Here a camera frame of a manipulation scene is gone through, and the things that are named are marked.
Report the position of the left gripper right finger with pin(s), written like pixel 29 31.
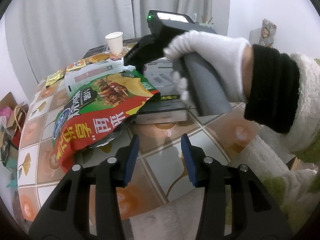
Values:
pixel 236 205

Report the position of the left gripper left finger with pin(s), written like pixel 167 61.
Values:
pixel 65 214

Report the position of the green red chip bag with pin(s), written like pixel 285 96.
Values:
pixel 98 112

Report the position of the right forearm fleece sleeve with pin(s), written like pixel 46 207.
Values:
pixel 284 99

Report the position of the white gloved right hand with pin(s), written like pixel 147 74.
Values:
pixel 231 58

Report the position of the dark grey cabinet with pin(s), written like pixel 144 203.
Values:
pixel 205 27

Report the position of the patterned tablecloth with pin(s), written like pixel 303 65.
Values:
pixel 159 176

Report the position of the floral patterned board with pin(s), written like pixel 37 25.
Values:
pixel 267 34

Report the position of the dark box with pictures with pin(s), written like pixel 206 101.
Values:
pixel 129 43

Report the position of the white paper cup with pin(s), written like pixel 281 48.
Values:
pixel 115 42

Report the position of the gold foil flat packet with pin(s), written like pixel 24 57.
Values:
pixel 97 58

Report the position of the brown paper bag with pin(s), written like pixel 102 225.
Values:
pixel 13 115

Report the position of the orange cartoon snack packet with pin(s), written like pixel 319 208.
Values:
pixel 77 65

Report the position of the white yogurt drink bottle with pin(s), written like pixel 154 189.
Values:
pixel 76 79

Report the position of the gold snack packet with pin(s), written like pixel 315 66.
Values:
pixel 53 78

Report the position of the white grey curtain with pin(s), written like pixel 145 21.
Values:
pixel 46 35

